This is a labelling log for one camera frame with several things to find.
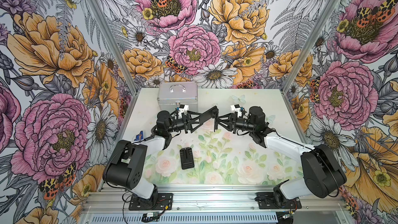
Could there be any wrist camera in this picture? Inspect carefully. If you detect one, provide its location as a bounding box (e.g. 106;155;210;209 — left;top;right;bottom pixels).
230;104;244;117
176;104;189;118

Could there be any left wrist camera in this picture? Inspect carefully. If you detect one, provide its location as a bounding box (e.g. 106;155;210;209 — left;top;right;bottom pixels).
176;104;189;118

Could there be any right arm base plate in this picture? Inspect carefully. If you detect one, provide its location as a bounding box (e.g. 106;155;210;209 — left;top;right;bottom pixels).
255;192;302;210

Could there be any aluminium front rail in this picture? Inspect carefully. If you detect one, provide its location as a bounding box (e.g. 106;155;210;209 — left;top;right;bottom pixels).
79;184;349;215

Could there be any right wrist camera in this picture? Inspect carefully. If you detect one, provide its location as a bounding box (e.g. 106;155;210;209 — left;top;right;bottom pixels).
230;104;244;117

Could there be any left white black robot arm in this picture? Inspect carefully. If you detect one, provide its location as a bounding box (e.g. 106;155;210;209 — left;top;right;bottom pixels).
103;106;219;210

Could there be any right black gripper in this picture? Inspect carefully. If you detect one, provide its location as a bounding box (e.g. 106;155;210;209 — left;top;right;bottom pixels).
217;111;257;134

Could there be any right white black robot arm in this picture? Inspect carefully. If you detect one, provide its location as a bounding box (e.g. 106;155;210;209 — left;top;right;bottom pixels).
212;105;347;208

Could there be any black phone stand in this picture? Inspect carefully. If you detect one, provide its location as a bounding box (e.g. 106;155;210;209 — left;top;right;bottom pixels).
212;106;219;132
180;147;195;170

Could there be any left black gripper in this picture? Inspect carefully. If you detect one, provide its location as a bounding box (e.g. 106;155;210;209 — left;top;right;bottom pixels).
167;109;203;133

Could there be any blue packet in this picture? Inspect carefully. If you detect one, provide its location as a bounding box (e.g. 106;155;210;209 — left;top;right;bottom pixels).
134;131;144;142

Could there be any right aluminium corner post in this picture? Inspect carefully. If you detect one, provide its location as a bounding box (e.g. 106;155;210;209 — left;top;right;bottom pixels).
281;0;355;93

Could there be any small circuit board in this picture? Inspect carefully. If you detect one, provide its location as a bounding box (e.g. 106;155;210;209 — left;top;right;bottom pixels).
141;212;159;223

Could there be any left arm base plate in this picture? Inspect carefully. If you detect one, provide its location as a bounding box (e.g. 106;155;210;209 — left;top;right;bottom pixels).
128;193;174;211

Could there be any silver aluminium case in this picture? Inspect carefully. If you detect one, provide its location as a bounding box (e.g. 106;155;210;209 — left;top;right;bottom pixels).
157;82;198;113

